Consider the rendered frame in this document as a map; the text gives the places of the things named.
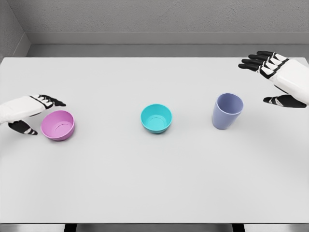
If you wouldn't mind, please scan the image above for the pink bowl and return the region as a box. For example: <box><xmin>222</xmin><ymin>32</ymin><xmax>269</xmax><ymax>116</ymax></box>
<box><xmin>40</xmin><ymin>110</ymin><xmax>76</xmax><ymax>142</ymax></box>

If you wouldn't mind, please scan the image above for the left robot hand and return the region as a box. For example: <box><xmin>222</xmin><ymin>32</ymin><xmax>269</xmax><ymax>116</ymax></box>
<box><xmin>0</xmin><ymin>94</ymin><xmax>67</xmax><ymax>136</ymax></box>

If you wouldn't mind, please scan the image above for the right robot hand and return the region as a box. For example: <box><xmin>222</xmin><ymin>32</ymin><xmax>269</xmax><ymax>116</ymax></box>
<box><xmin>238</xmin><ymin>50</ymin><xmax>309</xmax><ymax>109</ymax></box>

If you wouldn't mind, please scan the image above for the teal bowl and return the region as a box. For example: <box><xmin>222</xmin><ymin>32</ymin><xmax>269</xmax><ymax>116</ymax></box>
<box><xmin>140</xmin><ymin>103</ymin><xmax>173</xmax><ymax>135</ymax></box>

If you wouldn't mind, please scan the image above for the lavender cup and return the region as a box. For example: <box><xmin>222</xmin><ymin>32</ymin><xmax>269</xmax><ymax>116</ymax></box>
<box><xmin>212</xmin><ymin>93</ymin><xmax>244</xmax><ymax>131</ymax></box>

